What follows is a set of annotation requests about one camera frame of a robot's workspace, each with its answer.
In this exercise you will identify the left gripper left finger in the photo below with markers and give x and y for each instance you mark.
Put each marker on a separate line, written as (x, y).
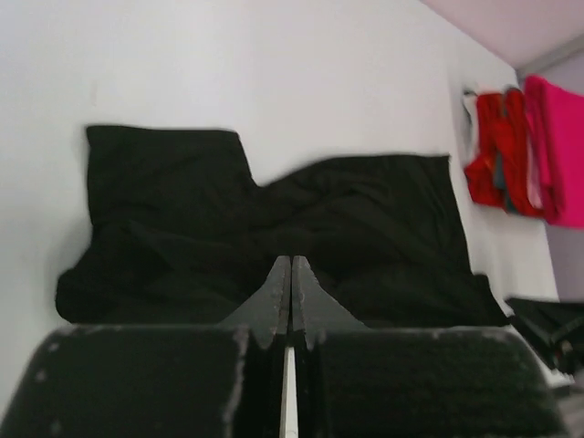
(219, 380)

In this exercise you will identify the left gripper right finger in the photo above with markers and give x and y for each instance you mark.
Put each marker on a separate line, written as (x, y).
(355, 381)

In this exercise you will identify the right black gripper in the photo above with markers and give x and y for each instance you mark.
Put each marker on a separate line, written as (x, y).
(553, 329)

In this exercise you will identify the black t shirt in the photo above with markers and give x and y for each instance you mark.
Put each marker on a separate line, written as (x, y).
(181, 233)

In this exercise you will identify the red folded t shirt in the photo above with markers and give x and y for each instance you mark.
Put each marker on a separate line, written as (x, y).
(500, 167)

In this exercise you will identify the pink folded t shirt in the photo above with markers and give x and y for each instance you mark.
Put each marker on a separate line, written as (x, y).
(555, 118)

